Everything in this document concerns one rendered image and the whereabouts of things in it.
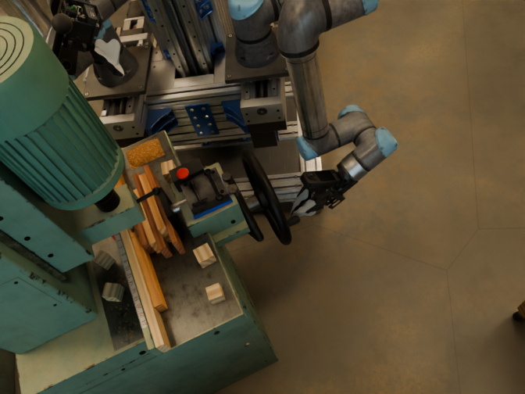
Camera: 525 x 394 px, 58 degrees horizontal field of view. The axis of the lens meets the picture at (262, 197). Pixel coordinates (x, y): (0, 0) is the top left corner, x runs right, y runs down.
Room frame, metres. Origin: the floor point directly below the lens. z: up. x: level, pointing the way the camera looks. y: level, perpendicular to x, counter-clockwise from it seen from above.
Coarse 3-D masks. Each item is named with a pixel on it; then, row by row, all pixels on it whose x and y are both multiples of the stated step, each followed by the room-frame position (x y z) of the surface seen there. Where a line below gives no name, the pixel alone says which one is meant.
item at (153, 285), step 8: (120, 184) 0.76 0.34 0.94; (136, 232) 0.61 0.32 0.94; (136, 248) 0.57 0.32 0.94; (144, 256) 0.54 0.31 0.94; (144, 264) 0.52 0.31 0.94; (152, 264) 0.53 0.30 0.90; (144, 272) 0.50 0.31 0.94; (152, 272) 0.50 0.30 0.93; (152, 280) 0.47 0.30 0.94; (152, 288) 0.45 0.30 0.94; (160, 288) 0.46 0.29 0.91; (152, 296) 0.43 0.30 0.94; (160, 296) 0.43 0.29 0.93; (160, 304) 0.41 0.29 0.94; (160, 312) 0.41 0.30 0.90
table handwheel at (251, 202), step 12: (252, 156) 0.72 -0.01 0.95; (252, 168) 0.68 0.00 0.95; (252, 180) 0.78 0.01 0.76; (264, 180) 0.64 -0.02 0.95; (264, 192) 0.61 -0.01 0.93; (252, 204) 0.66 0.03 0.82; (264, 204) 0.64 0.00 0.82; (276, 204) 0.58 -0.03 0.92; (276, 216) 0.56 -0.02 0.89; (276, 228) 0.63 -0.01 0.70; (288, 228) 0.54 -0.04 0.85; (288, 240) 0.53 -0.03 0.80
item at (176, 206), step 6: (162, 192) 0.66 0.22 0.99; (162, 198) 0.64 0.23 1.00; (168, 198) 0.67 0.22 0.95; (162, 204) 0.63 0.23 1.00; (168, 204) 0.62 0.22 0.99; (174, 204) 0.64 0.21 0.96; (180, 204) 0.63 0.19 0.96; (168, 210) 0.60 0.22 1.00; (174, 210) 0.62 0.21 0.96; (168, 216) 0.59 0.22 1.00; (174, 216) 0.60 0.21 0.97; (174, 222) 0.59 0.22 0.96; (174, 228) 0.59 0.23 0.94; (180, 228) 0.59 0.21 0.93
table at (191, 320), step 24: (168, 144) 0.88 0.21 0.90; (168, 192) 0.72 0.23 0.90; (192, 240) 0.56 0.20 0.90; (216, 240) 0.56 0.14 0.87; (168, 264) 0.52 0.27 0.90; (192, 264) 0.50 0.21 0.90; (216, 264) 0.48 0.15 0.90; (168, 288) 0.46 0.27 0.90; (192, 288) 0.44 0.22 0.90; (168, 312) 0.40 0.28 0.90; (192, 312) 0.38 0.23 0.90; (216, 312) 0.37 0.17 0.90; (240, 312) 0.35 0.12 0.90; (168, 336) 0.35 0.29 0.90; (192, 336) 0.33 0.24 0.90; (216, 336) 0.33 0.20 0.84
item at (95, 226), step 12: (120, 192) 0.64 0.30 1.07; (132, 192) 0.64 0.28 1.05; (120, 204) 0.61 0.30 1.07; (132, 204) 0.60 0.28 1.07; (84, 216) 0.61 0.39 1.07; (96, 216) 0.60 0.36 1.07; (108, 216) 0.59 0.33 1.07; (120, 216) 0.59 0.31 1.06; (132, 216) 0.59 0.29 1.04; (144, 216) 0.60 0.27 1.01; (84, 228) 0.58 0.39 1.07; (96, 228) 0.58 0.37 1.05; (108, 228) 0.58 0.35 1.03; (120, 228) 0.58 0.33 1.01; (96, 240) 0.57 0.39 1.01
